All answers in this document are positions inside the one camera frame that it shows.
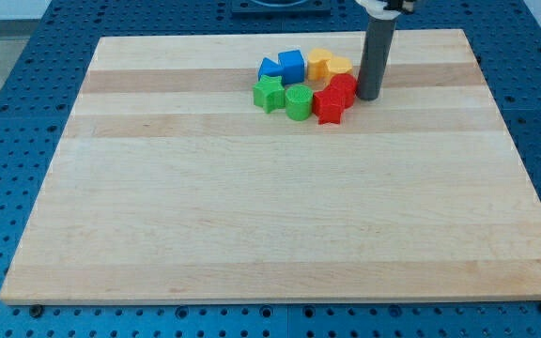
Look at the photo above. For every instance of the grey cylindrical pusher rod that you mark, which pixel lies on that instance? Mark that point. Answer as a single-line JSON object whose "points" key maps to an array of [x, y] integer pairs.
{"points": [[376, 48]]}

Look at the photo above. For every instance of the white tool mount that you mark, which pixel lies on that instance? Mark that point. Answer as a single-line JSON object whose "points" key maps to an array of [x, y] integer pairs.
{"points": [[387, 9]]}

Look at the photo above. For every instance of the red star block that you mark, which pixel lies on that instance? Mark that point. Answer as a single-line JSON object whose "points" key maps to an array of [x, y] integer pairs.
{"points": [[328, 106]]}

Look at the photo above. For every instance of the green star block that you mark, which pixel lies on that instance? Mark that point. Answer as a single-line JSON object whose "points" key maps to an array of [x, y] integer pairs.
{"points": [[269, 93]]}

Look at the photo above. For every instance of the red cylinder block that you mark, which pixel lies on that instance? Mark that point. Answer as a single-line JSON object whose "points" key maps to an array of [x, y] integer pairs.
{"points": [[346, 84]]}

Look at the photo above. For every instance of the yellow heart block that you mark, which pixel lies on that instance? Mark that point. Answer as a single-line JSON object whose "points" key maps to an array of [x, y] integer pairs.
{"points": [[317, 60]]}

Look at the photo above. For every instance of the blue cube block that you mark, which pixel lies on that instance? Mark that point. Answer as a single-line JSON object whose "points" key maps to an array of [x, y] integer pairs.
{"points": [[293, 67]]}

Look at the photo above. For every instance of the green cylinder block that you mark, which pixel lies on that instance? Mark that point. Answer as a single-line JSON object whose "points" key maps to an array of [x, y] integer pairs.
{"points": [[299, 98]]}

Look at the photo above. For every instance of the blue triangle block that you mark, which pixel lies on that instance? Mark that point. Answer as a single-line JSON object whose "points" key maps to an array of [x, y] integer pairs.
{"points": [[270, 68]]}

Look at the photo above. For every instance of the wooden board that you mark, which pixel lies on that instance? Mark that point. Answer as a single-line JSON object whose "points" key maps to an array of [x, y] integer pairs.
{"points": [[169, 186]]}

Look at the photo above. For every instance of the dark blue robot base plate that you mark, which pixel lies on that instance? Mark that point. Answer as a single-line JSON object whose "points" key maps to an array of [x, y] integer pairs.
{"points": [[279, 7]]}

